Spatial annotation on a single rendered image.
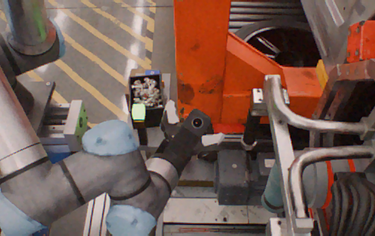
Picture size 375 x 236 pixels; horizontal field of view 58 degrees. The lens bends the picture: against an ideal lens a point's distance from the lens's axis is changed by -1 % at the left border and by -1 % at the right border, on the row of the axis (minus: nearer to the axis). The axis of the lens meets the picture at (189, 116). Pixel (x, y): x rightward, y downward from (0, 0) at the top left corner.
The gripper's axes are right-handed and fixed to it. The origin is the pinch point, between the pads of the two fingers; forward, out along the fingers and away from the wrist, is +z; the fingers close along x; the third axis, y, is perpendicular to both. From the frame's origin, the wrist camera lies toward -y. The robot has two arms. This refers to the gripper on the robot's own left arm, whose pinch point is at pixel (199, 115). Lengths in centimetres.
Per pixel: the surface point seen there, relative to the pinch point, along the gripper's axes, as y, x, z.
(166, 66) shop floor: 73, -37, 135
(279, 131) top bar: -9.9, 16.3, -2.8
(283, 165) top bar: -8.3, 19.3, -10.7
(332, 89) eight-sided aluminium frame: -14.8, 26.0, 22.4
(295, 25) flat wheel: 1, 17, 121
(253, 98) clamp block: -7.4, 8.9, 8.2
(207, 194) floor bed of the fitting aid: 70, 24, 50
